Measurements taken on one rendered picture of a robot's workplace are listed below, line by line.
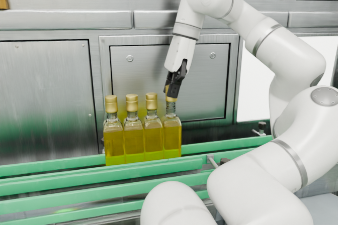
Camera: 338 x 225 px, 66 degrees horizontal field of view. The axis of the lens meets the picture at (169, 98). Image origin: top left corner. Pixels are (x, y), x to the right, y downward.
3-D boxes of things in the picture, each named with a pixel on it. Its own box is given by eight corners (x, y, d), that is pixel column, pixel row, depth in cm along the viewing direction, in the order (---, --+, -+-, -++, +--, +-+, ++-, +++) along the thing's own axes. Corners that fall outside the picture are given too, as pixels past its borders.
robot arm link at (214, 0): (243, -7, 65) (225, -19, 58) (230, 35, 67) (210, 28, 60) (195, -12, 74) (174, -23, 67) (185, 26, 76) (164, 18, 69)
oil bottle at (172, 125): (176, 170, 87) (177, 110, 81) (181, 180, 82) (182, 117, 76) (160, 172, 86) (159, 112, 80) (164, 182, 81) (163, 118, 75)
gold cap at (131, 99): (137, 107, 77) (137, 93, 75) (139, 111, 73) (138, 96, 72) (125, 108, 76) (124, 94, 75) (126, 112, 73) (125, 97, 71)
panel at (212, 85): (322, 113, 111) (337, 31, 101) (327, 115, 108) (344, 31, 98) (105, 134, 91) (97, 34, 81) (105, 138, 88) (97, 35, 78)
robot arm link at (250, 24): (249, 57, 56) (190, 6, 66) (270, 62, 66) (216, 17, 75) (277, 22, 52) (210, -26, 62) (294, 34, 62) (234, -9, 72)
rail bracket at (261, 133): (255, 148, 103) (258, 116, 99) (265, 156, 97) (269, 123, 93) (246, 149, 102) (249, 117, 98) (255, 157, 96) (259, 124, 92)
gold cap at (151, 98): (156, 105, 78) (156, 91, 77) (159, 109, 75) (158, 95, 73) (144, 106, 77) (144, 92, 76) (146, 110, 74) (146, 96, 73)
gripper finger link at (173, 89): (171, 73, 72) (165, 96, 74) (174, 75, 69) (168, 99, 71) (182, 75, 73) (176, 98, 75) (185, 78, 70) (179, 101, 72)
